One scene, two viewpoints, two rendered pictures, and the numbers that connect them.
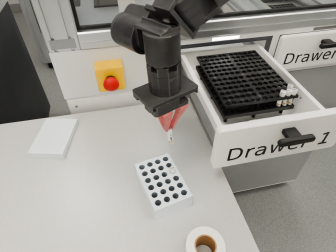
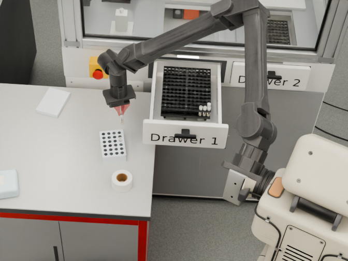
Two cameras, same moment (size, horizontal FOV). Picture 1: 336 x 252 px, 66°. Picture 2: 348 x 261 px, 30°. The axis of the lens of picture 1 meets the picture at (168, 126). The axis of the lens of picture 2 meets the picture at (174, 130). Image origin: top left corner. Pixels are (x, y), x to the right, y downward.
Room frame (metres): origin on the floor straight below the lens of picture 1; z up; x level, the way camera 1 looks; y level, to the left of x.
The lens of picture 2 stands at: (-1.09, -0.48, 2.52)
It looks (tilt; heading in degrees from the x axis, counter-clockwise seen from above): 48 degrees down; 11
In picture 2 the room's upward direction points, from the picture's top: 5 degrees clockwise
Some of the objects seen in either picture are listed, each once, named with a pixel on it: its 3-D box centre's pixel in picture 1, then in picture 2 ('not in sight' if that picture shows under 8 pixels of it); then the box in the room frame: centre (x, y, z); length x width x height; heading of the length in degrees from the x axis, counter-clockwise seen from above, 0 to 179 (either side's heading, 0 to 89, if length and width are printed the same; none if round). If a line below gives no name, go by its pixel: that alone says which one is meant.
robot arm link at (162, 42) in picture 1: (159, 44); (117, 74); (0.38, 0.01, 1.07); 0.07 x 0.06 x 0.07; 45
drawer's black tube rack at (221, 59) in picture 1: (240, 84); (186, 94); (0.56, -0.19, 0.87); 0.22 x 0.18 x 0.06; 13
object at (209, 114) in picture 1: (238, 84); (186, 93); (0.57, -0.19, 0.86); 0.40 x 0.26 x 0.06; 13
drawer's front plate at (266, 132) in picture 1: (280, 137); (185, 134); (0.37, -0.23, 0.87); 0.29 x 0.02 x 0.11; 103
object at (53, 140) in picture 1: (54, 136); (53, 102); (0.47, 0.30, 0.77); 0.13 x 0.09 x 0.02; 178
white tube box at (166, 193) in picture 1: (162, 184); (112, 146); (0.32, 0.01, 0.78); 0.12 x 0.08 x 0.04; 24
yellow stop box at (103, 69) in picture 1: (110, 76); (99, 68); (0.59, 0.15, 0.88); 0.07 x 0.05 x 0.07; 103
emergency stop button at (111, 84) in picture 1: (111, 83); (98, 74); (0.56, 0.15, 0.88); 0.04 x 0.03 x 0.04; 103
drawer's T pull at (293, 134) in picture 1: (293, 135); (185, 133); (0.34, -0.24, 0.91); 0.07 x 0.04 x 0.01; 103
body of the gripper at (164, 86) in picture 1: (164, 78); (118, 89); (0.37, 0.01, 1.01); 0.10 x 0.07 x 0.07; 123
